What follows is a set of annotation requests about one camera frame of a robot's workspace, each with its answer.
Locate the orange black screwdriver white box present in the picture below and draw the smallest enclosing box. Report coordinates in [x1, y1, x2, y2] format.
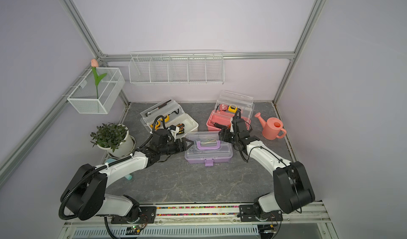
[176, 123, 185, 135]

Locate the white mesh wall basket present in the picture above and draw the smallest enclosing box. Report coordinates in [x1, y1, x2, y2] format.
[67, 67, 125, 115]

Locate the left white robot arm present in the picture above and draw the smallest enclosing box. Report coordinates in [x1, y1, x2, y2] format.
[58, 129, 194, 223]

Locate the pink watering can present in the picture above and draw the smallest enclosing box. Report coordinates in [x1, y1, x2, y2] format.
[254, 112, 287, 140]

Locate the purple clear-lid toolbox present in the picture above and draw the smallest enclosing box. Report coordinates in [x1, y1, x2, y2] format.
[184, 131, 233, 167]

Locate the yellow tape measure pink box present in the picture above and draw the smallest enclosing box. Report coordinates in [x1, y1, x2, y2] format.
[228, 105, 239, 114]

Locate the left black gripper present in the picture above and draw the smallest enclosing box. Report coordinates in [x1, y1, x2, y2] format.
[159, 138, 195, 156]

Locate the green potted plant white pot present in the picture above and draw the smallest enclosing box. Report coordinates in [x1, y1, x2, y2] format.
[90, 123, 130, 151]

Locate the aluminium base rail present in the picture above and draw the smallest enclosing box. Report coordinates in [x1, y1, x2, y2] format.
[58, 202, 338, 239]

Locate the pink artificial tulip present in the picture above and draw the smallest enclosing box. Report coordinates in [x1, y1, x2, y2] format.
[91, 59, 107, 99]

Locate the teal handled tool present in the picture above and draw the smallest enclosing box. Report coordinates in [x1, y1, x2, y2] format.
[106, 158, 132, 181]

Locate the pink open toolbox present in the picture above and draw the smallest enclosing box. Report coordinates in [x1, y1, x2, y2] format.
[206, 90, 254, 131]

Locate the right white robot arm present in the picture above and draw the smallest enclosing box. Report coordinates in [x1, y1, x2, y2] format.
[219, 116, 315, 221]

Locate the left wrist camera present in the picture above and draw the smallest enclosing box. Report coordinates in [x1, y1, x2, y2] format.
[167, 125, 180, 138]

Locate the white wire wall shelf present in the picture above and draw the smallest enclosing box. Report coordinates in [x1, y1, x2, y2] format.
[128, 50, 225, 85]

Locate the red-black handled metal tool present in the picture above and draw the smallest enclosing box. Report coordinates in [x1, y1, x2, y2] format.
[145, 100, 172, 117]

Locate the white open toolbox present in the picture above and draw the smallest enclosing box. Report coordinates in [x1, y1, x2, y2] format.
[140, 99, 199, 139]

